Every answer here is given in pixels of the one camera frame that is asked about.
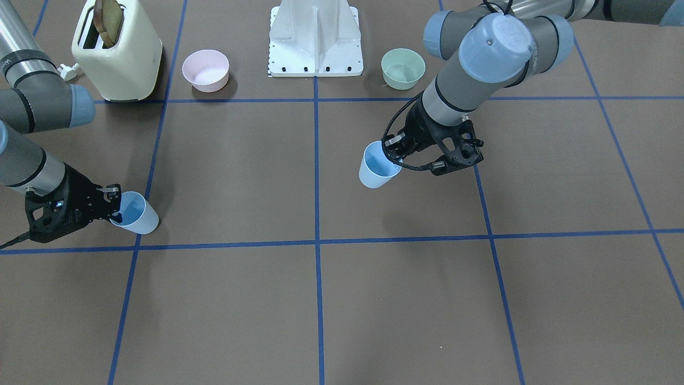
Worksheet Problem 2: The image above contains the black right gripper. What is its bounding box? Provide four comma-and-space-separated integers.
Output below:
25, 165, 123, 243

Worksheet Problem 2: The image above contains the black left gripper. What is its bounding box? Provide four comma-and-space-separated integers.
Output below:
383, 99, 484, 176

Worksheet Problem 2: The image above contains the light blue cup robot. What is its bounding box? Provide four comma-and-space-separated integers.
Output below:
359, 141, 402, 189
115, 191, 160, 235

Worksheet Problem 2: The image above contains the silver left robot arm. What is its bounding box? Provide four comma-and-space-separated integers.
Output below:
379, 1, 682, 175

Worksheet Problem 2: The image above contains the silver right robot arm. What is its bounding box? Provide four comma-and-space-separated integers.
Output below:
1, 1, 122, 247

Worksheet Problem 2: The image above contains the green plastic bowl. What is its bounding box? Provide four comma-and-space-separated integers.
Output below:
380, 47, 426, 90

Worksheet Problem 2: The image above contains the white toaster power plug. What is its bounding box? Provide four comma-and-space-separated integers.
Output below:
58, 63, 81, 81

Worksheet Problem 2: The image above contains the pink plastic bowl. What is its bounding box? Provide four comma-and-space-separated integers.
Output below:
182, 49, 230, 93

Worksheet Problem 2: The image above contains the cream two-slot toaster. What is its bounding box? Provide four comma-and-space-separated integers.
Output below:
71, 1, 163, 103

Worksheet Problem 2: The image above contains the toasted bread slice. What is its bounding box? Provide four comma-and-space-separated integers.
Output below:
93, 0, 123, 49

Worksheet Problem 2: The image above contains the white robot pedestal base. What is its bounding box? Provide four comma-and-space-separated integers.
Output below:
267, 1, 364, 78

